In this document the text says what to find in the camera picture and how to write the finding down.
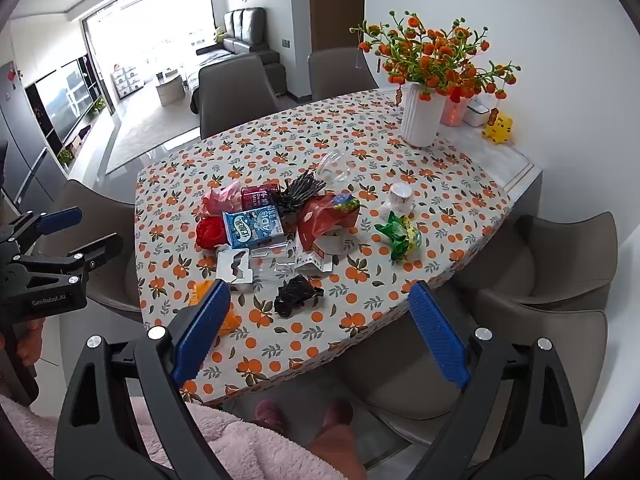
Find bundle of dark sticks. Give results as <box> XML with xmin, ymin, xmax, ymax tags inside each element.
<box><xmin>272</xmin><ymin>170</ymin><xmax>328</xmax><ymax>221</ymax></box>

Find white drawer unit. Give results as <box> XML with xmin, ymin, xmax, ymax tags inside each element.
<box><xmin>111</xmin><ymin>65</ymin><xmax>143</xmax><ymax>98</ymax></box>

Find dark grey sofa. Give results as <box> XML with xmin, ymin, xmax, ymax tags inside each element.
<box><xmin>196</xmin><ymin>7</ymin><xmax>281</xmax><ymax>68</ymax></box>

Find small white box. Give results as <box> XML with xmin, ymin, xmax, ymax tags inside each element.
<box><xmin>462</xmin><ymin>99</ymin><xmax>498</xmax><ymax>128</ymax></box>

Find grey rug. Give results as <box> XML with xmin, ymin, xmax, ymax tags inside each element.
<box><xmin>107</xmin><ymin>105</ymin><xmax>201</xmax><ymax>171</ymax></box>

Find pink container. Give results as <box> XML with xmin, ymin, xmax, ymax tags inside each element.
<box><xmin>441</xmin><ymin>96</ymin><xmax>471</xmax><ymax>128</ymax></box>

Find brown wooden door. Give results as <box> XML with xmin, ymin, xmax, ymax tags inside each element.
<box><xmin>307</xmin><ymin>0</ymin><xmax>366</xmax><ymax>53</ymax></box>

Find flat screen television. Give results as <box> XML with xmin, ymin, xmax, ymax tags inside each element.
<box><xmin>35</xmin><ymin>57</ymin><xmax>83</xmax><ymax>133</ymax></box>

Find person's left hand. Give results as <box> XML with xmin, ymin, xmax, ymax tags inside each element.
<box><xmin>14</xmin><ymin>317</ymin><xmax>46</xmax><ymax>367</ymax></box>

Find pink plastic bag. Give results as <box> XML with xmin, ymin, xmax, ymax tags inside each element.
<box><xmin>201</xmin><ymin>180</ymin><xmax>243</xmax><ymax>218</ymax></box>

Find black plastic bag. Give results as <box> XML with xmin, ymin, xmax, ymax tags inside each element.
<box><xmin>273</xmin><ymin>274</ymin><xmax>325</xmax><ymax>318</ymax></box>

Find white cardboard blister card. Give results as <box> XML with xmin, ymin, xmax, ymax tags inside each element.
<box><xmin>216</xmin><ymin>247</ymin><xmax>253</xmax><ymax>286</ymax></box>

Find yellow tiger toy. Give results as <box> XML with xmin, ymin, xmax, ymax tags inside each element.
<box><xmin>481</xmin><ymin>112</ymin><xmax>515</xmax><ymax>145</ymax></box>

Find orange artificial flowers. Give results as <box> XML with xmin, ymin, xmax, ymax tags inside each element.
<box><xmin>350</xmin><ymin>10</ymin><xmax>518</xmax><ymax>103</ymax></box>

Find grey dining chair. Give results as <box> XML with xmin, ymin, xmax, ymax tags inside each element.
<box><xmin>450</xmin><ymin>211</ymin><xmax>619</xmax><ymax>311</ymax></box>
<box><xmin>37</xmin><ymin>179</ymin><xmax>146</xmax><ymax>323</ymax></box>
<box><xmin>340</xmin><ymin>290</ymin><xmax>608</xmax><ymax>463</ymax></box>
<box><xmin>197</xmin><ymin>54</ymin><xmax>282</xmax><ymax>141</ymax></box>
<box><xmin>307</xmin><ymin>47</ymin><xmax>379</xmax><ymax>103</ymax></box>

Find pink slipper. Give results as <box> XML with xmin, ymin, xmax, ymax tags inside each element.
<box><xmin>255</xmin><ymin>400</ymin><xmax>287</xmax><ymax>436</ymax></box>

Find green snack wrapper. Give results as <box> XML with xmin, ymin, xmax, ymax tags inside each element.
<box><xmin>374</xmin><ymin>210</ymin><xmax>423</xmax><ymax>261</ymax></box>

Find clear plastic packaging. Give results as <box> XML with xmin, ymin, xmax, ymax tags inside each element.
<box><xmin>250</xmin><ymin>240</ymin><xmax>301</xmax><ymax>281</ymax></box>

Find clear plastic bottle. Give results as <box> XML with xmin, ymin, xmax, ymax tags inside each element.
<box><xmin>315</xmin><ymin>152</ymin><xmax>358</xmax><ymax>186</ymax></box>

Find grey refrigerator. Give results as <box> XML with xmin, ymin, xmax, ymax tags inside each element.
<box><xmin>0</xmin><ymin>60</ymin><xmax>68</xmax><ymax>211</ymax></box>

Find television wall unit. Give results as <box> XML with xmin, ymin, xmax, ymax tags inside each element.
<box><xmin>24</xmin><ymin>51</ymin><xmax>113</xmax><ymax>168</ymax></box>

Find blue milk carton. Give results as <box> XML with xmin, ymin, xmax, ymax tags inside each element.
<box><xmin>221</xmin><ymin>206</ymin><xmax>286</xmax><ymax>251</ymax></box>

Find red fabric scrunchie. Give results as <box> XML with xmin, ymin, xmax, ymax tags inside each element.
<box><xmin>195</xmin><ymin>217</ymin><xmax>226</xmax><ymax>251</ymax></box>

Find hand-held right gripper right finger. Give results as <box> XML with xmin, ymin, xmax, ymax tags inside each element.
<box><xmin>407</xmin><ymin>280</ymin><xmax>586</xmax><ymax>480</ymax></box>

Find person's bare leg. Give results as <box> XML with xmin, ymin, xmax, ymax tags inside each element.
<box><xmin>305</xmin><ymin>422</ymin><xmax>372</xmax><ymax>480</ymax></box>

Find white ribbed vase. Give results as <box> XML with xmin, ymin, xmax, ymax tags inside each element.
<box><xmin>398</xmin><ymin>82</ymin><xmax>447</xmax><ymax>148</ymax></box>

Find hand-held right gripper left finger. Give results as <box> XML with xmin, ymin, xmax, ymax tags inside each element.
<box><xmin>54</xmin><ymin>278</ymin><xmax>233</xmax><ymax>480</ymax></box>

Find red snack bag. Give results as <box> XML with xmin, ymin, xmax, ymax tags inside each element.
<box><xmin>295</xmin><ymin>192</ymin><xmax>361</xmax><ymax>253</ymax></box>

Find orange print tablecloth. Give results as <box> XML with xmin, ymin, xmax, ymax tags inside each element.
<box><xmin>134</xmin><ymin>87</ymin><xmax>513</xmax><ymax>403</ymax></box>

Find pink fluffy robe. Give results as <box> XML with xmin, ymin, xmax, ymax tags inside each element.
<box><xmin>0</xmin><ymin>394</ymin><xmax>326</xmax><ymax>480</ymax></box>

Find red drink can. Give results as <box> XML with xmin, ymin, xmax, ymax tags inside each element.
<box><xmin>240</xmin><ymin>184</ymin><xmax>283</xmax><ymax>211</ymax></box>

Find white medicine box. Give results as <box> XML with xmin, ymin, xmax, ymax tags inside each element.
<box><xmin>295</xmin><ymin>232</ymin><xmax>342</xmax><ymax>277</ymax></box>

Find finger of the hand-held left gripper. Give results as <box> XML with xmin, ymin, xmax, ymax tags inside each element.
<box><xmin>12</xmin><ymin>233</ymin><xmax>124</xmax><ymax>282</ymax></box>
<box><xmin>0</xmin><ymin>207</ymin><xmax>83</xmax><ymax>257</ymax></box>

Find orange wrapper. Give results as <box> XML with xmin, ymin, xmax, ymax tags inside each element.
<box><xmin>192</xmin><ymin>280</ymin><xmax>238</xmax><ymax>336</ymax></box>

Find round coffee table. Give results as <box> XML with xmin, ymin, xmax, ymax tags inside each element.
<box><xmin>155</xmin><ymin>70</ymin><xmax>187</xmax><ymax>106</ymax></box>

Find paper cup in plastic bag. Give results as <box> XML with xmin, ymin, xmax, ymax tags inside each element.
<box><xmin>381</xmin><ymin>182</ymin><xmax>416</xmax><ymax>218</ymax></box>

